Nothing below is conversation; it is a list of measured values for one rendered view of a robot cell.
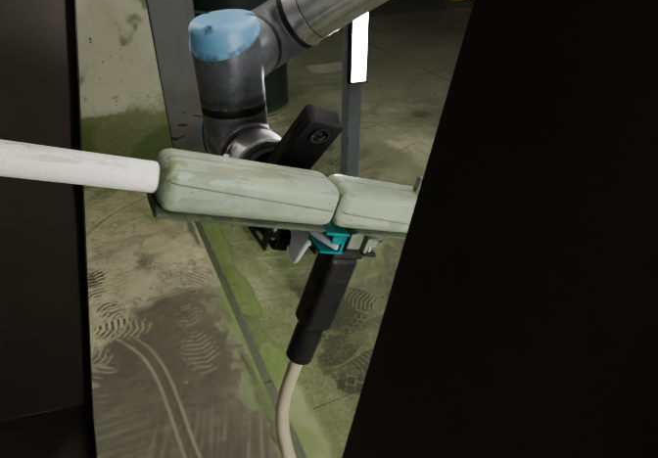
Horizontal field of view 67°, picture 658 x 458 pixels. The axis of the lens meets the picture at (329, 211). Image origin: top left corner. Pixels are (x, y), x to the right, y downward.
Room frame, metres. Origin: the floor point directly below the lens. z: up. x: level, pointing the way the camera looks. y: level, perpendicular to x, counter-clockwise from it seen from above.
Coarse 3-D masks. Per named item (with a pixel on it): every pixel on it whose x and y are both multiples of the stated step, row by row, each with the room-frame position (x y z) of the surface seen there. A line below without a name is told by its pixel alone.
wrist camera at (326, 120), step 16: (304, 112) 0.51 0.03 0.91; (320, 112) 0.51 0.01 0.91; (336, 112) 0.53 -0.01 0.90; (304, 128) 0.50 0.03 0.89; (320, 128) 0.50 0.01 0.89; (336, 128) 0.51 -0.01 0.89; (288, 144) 0.51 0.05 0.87; (304, 144) 0.51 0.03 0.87; (320, 144) 0.51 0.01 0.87; (272, 160) 0.53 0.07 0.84; (288, 160) 0.52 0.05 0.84; (304, 160) 0.52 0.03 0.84
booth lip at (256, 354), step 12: (204, 228) 1.57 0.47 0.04; (204, 240) 1.49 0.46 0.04; (216, 264) 1.34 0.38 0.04; (228, 288) 1.22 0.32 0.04; (228, 300) 1.16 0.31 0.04; (240, 312) 1.11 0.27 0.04; (240, 324) 1.06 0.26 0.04; (252, 336) 1.02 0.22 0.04; (252, 348) 0.97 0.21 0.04; (264, 372) 0.89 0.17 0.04; (264, 384) 0.85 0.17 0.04; (276, 396) 0.81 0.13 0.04; (300, 444) 0.68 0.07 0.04; (300, 456) 0.65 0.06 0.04
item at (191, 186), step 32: (0, 160) 0.29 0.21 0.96; (32, 160) 0.29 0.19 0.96; (64, 160) 0.30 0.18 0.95; (96, 160) 0.31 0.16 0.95; (128, 160) 0.33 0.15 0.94; (160, 160) 0.34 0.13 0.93; (192, 160) 0.34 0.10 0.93; (224, 160) 0.36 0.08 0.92; (160, 192) 0.32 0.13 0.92; (192, 192) 0.32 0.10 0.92; (224, 192) 0.33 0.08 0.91; (256, 192) 0.34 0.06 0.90; (288, 192) 0.36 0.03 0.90; (320, 192) 0.37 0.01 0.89; (352, 192) 0.39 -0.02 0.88; (384, 192) 0.41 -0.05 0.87; (416, 192) 0.44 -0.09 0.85; (256, 224) 0.34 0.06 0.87; (288, 224) 0.36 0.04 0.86; (320, 224) 0.37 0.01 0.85; (352, 224) 0.38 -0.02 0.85; (384, 224) 0.40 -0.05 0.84; (320, 256) 0.40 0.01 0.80; (352, 256) 0.39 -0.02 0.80; (320, 288) 0.38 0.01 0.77; (320, 320) 0.38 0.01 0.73; (288, 352) 0.38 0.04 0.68
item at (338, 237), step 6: (330, 222) 0.40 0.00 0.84; (330, 228) 0.38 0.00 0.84; (336, 228) 0.39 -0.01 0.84; (342, 228) 0.39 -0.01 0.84; (330, 234) 0.37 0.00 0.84; (336, 234) 0.37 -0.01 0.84; (342, 234) 0.38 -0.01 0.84; (348, 234) 0.38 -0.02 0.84; (312, 240) 0.39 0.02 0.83; (330, 240) 0.38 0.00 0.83; (336, 240) 0.37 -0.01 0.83; (342, 240) 0.38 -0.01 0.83; (318, 246) 0.38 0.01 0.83; (324, 246) 0.38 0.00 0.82; (342, 246) 0.38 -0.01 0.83; (324, 252) 0.37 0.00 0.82; (330, 252) 0.37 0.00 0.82; (336, 252) 0.37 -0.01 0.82; (342, 252) 0.38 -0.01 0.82
